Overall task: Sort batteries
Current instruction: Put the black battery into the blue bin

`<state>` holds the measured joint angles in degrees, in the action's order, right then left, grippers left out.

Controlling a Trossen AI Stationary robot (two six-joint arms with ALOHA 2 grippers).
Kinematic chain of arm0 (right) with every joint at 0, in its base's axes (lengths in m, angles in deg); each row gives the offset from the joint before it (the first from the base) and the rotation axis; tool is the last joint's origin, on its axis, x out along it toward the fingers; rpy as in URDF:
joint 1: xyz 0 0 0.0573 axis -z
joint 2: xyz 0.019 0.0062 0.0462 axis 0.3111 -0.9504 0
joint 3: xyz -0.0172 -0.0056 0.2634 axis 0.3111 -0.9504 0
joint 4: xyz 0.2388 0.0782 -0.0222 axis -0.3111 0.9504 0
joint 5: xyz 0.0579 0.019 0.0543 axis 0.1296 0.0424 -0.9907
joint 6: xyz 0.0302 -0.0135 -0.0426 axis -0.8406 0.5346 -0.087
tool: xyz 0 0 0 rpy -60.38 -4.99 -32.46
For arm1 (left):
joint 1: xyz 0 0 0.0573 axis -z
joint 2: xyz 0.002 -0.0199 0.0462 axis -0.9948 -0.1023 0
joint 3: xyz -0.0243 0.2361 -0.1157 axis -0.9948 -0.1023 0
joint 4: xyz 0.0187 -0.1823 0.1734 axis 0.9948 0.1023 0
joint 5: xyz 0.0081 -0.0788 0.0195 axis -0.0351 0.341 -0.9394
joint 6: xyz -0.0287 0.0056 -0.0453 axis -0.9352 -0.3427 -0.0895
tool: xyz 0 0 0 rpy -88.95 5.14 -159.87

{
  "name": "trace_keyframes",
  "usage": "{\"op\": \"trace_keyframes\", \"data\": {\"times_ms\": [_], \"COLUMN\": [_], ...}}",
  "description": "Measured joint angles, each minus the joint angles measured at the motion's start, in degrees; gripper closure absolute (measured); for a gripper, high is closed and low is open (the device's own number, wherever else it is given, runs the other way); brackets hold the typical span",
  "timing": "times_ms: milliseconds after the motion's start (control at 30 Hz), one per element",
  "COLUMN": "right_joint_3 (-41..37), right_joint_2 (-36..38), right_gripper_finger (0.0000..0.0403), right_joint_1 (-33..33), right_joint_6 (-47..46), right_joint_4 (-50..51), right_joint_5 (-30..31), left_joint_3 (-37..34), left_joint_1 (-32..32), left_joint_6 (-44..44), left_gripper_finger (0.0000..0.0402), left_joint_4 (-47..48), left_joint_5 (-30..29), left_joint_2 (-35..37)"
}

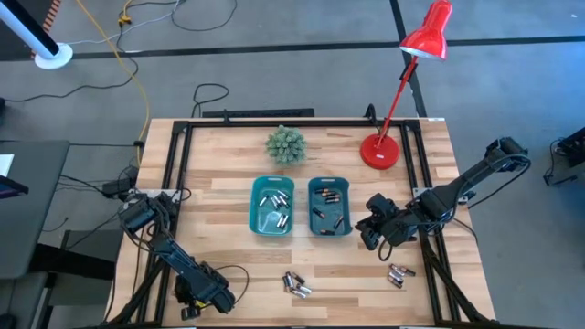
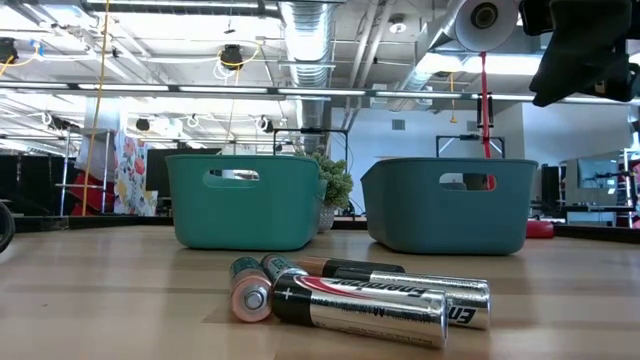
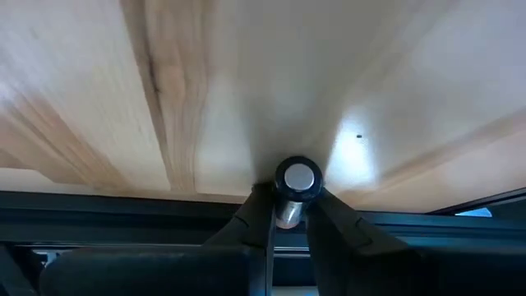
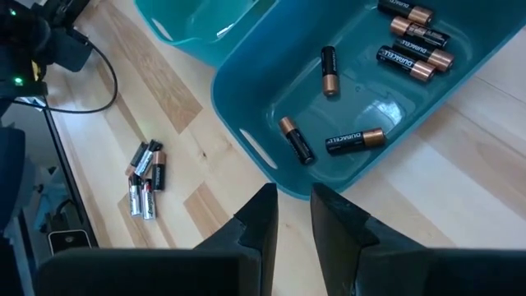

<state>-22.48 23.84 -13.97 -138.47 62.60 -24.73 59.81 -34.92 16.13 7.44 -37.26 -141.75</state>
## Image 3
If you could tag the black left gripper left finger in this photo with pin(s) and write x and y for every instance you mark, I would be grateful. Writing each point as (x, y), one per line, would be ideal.
(164, 273)

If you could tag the silver Energizer AA battery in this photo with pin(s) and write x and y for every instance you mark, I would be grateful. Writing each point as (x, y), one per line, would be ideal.
(298, 178)

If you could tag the black aluminium table frame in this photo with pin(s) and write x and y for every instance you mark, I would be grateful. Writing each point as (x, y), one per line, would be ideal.
(123, 214)

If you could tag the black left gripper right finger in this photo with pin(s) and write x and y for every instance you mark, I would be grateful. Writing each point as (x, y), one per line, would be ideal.
(411, 273)

